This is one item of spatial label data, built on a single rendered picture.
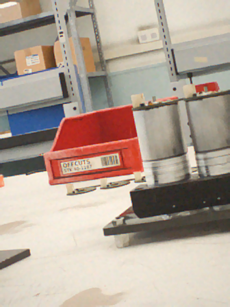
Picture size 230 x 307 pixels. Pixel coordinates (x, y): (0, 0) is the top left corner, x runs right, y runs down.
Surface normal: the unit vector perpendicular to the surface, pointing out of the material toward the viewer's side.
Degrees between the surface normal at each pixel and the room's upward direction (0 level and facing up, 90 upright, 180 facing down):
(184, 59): 90
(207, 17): 90
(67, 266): 0
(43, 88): 90
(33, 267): 0
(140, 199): 90
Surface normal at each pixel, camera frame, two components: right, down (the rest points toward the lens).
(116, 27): -0.31, 0.13
